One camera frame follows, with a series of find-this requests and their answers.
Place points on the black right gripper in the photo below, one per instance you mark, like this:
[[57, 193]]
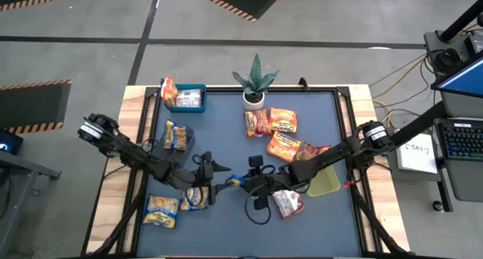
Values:
[[264, 181]]

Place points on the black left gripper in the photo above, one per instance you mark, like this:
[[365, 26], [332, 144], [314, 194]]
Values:
[[202, 176]]

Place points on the blue soy sauce ramen pack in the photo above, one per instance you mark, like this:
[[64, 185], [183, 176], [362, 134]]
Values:
[[161, 211], [233, 181], [192, 198], [175, 136]]

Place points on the grey translucent plastic bin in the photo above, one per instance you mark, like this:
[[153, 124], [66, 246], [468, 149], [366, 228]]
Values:
[[190, 145]]

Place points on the red roast beef ramen pack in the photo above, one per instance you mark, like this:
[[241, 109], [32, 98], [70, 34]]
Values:
[[288, 205]]

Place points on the orange chicken ramen pack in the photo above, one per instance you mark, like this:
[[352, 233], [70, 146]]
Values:
[[283, 147], [282, 120], [170, 93], [188, 98]]

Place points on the red-orange beef ramen pack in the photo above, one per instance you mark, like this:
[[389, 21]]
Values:
[[313, 151], [257, 123]]

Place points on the yellow-green plastic bin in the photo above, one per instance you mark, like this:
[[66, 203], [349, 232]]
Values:
[[326, 181]]

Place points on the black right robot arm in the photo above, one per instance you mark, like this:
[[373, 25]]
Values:
[[332, 157]]

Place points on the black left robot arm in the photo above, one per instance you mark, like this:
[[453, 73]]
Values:
[[132, 157]]

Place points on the grey-blue table mat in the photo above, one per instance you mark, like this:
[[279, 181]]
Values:
[[241, 236]]

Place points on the teal plastic bin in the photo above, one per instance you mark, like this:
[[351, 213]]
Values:
[[186, 110]]

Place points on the snake plant in white pot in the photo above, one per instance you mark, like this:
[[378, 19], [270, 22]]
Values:
[[253, 100]]

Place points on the red clip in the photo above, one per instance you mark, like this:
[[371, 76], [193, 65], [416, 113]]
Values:
[[347, 184]]

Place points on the white paper sheet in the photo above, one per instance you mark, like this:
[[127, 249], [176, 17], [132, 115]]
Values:
[[417, 155]]

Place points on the black diagonal beam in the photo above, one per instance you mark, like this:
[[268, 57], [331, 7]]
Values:
[[419, 123]]

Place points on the black caster wheel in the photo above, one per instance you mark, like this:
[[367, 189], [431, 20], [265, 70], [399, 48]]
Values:
[[438, 205]]

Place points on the grey metal desk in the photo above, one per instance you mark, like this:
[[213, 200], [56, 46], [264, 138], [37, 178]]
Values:
[[26, 166]]

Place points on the black computer with blue light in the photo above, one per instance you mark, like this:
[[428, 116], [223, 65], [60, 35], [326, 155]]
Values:
[[11, 142]]

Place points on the black keyboard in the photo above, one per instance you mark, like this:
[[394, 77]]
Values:
[[464, 142]]

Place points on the grey equipment box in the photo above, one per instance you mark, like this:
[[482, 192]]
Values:
[[434, 40]]

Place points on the blue-screen monitor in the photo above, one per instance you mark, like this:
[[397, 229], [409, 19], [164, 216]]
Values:
[[466, 79]]

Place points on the black stand pole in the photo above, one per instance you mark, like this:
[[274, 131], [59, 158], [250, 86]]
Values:
[[462, 21]]

